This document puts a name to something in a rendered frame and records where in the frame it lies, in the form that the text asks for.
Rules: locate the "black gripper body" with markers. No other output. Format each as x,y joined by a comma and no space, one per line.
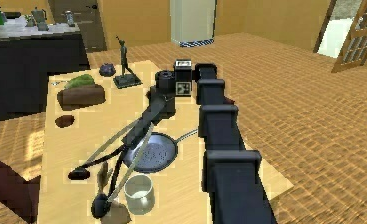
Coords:
162,100

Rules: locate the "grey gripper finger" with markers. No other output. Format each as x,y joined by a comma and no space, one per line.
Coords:
101,206
79,174

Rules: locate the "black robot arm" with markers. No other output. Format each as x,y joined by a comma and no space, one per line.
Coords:
224,140

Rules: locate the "brown wooden utensil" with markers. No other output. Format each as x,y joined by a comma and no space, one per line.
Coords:
104,176

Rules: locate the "dark red chair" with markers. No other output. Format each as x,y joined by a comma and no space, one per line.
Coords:
11,190

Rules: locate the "pale wooden table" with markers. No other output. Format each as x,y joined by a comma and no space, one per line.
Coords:
77,143

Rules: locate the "pale glass cup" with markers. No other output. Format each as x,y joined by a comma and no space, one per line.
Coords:
139,200

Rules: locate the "dark green figure statue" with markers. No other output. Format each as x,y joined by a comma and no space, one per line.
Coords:
124,63

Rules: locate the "grey metal frying pan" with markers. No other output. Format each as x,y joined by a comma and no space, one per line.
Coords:
157,156

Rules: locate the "purple bowl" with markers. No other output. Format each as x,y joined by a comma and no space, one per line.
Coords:
107,70

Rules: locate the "brown bread loaf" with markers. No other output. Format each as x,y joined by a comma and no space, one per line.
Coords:
82,96

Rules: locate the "green lettuce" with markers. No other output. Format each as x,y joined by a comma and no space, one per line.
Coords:
80,81

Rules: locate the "white fridge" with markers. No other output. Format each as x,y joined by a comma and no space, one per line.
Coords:
192,20

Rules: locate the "black counter with marble top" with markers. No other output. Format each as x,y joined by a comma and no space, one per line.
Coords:
31,73

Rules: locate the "dark brown room door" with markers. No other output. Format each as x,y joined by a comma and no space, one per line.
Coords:
74,26

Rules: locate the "grey pepper shaker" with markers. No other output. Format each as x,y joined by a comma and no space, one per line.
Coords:
69,18

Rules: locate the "small grey cup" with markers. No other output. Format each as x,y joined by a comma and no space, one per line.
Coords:
43,26

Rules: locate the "grey kettle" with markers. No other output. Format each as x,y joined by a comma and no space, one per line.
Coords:
39,15

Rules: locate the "wooden lattice door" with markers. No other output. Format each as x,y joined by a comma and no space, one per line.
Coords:
356,40

